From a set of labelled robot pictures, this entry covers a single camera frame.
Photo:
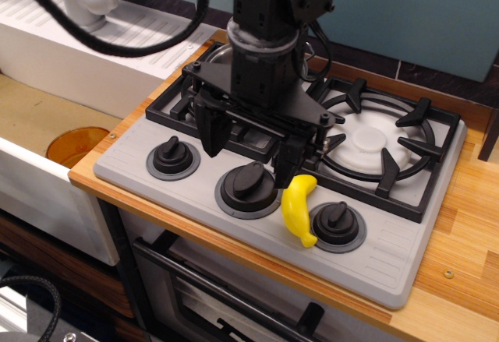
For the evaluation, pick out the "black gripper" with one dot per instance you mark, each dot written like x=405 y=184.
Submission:
x=262 y=85

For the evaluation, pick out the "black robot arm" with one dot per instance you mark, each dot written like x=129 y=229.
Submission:
x=272 y=20

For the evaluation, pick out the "middle black stove knob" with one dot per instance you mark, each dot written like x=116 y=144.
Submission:
x=247 y=192

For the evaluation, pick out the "black stove knob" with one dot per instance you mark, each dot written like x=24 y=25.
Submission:
x=247 y=192
x=339 y=228
x=173 y=160

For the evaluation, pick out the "yellow toy banana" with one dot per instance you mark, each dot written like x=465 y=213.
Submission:
x=295 y=210

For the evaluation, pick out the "left black stove knob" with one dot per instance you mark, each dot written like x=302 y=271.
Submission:
x=173 y=160

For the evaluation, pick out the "white right burner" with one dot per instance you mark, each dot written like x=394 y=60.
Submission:
x=366 y=135

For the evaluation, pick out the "right black stove knob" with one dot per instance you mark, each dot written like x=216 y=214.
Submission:
x=339 y=228

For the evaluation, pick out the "black stove grate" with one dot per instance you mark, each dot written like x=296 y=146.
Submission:
x=405 y=192

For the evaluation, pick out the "toy oven door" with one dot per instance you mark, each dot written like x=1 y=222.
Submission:
x=208 y=297

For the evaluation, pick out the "grey toy stove top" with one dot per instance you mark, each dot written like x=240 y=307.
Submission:
x=382 y=269

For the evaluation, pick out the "orange plastic bowl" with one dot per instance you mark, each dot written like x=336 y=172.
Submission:
x=72 y=146

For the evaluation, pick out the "white toy sink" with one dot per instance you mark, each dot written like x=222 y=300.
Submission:
x=50 y=84

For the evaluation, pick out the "black oven door handle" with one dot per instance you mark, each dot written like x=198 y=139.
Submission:
x=159 y=254

